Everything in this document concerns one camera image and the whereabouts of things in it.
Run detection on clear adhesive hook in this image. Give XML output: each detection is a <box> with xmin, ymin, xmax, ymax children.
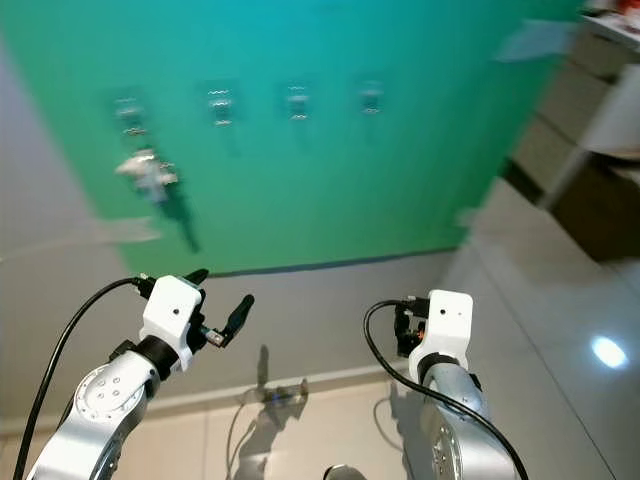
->
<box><xmin>206</xmin><ymin>86</ymin><xmax>239</xmax><ymax>129</ymax></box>
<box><xmin>357</xmin><ymin>80</ymin><xmax>385</xmax><ymax>116</ymax></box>
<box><xmin>113</xmin><ymin>93</ymin><xmax>148</xmax><ymax>141</ymax></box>
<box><xmin>284</xmin><ymin>84</ymin><xmax>312</xmax><ymax>123</ymax></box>

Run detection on white shelf unit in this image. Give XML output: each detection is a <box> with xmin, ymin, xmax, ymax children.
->
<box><xmin>500</xmin><ymin>0</ymin><xmax>640</xmax><ymax>263</ymax></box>

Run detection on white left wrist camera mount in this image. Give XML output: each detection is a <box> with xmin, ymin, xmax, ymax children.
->
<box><xmin>140</xmin><ymin>275</ymin><xmax>209</xmax><ymax>373</ymax></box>

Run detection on key bunch with white tag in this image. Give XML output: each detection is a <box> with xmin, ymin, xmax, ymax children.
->
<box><xmin>115</xmin><ymin>147</ymin><xmax>181</xmax><ymax>201</ymax></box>

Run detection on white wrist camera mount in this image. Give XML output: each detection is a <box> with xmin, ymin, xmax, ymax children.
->
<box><xmin>140</xmin><ymin>275</ymin><xmax>209</xmax><ymax>373</ymax></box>
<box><xmin>422</xmin><ymin>290</ymin><xmax>474</xmax><ymax>376</ymax></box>

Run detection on green board with hooks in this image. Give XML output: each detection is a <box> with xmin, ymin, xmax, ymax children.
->
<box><xmin>0</xmin><ymin>0</ymin><xmax>589</xmax><ymax>279</ymax></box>

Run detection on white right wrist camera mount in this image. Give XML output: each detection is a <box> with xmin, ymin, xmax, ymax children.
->
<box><xmin>422</xmin><ymin>290</ymin><xmax>474</xmax><ymax>376</ymax></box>

